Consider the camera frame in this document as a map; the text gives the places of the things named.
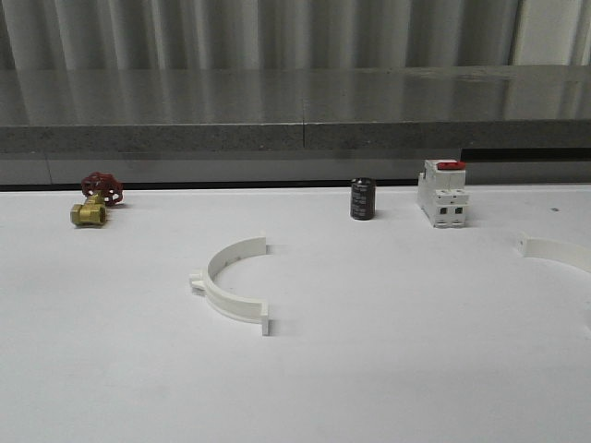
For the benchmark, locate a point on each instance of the brass valve red handwheel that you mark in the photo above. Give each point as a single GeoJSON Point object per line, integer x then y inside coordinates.
{"type": "Point", "coordinates": [101, 191]}

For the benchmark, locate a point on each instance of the white circuit breaker red switch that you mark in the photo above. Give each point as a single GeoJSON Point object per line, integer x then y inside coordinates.
{"type": "Point", "coordinates": [441, 193]}

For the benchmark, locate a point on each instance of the grey stone ledge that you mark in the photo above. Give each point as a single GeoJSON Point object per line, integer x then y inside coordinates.
{"type": "Point", "coordinates": [411, 112]}

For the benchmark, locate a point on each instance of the white half pipe clamp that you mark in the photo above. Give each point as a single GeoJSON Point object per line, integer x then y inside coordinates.
{"type": "Point", "coordinates": [236, 307]}
{"type": "Point", "coordinates": [570, 254]}

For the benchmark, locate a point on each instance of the black cylindrical capacitor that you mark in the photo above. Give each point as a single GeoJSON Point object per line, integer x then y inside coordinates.
{"type": "Point", "coordinates": [362, 203]}

